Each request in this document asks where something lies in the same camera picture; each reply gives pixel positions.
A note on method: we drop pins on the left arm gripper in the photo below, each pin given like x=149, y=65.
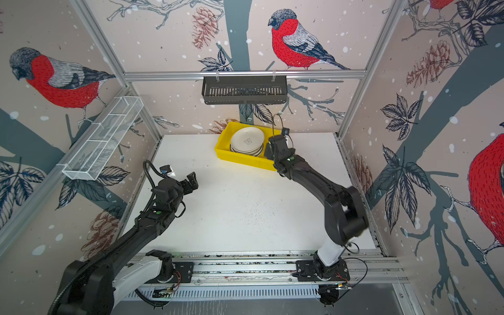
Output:
x=191, y=180

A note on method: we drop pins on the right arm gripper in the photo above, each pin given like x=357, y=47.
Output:
x=271, y=151

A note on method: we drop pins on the plain cream plate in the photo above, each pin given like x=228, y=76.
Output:
x=247, y=140

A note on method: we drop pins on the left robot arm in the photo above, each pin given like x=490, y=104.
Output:
x=87, y=286

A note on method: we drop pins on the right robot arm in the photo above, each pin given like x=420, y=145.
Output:
x=344, y=212

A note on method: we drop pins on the yellow plastic bin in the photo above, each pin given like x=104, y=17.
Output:
x=224, y=144

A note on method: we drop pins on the aluminium cross bar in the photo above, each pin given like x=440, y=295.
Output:
x=290, y=74

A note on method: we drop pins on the black hanging basket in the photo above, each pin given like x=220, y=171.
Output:
x=266, y=90

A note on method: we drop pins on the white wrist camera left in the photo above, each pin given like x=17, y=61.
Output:
x=166, y=171

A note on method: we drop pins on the white wire mesh basket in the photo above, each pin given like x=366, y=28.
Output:
x=92, y=156

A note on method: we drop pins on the base rail assembly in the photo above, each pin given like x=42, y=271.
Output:
x=235, y=277

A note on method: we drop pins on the aluminium frame post left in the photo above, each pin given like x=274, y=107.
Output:
x=83, y=10

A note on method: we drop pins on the aluminium frame post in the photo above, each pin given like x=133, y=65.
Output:
x=394, y=13
x=83, y=10

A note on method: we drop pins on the aluminium frame post right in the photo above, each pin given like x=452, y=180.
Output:
x=394, y=13

